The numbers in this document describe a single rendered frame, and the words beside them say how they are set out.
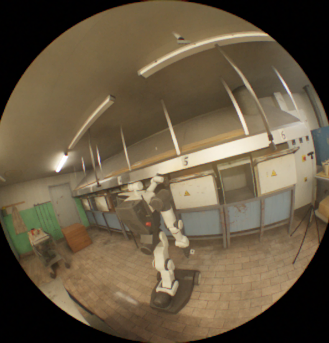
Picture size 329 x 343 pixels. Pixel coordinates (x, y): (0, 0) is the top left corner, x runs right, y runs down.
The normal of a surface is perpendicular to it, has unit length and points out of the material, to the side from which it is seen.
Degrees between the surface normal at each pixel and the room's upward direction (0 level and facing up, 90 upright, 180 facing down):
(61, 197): 90
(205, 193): 90
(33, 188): 90
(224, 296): 0
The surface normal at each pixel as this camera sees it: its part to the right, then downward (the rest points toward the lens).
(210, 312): -0.26, -0.96
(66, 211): 0.85, -0.23
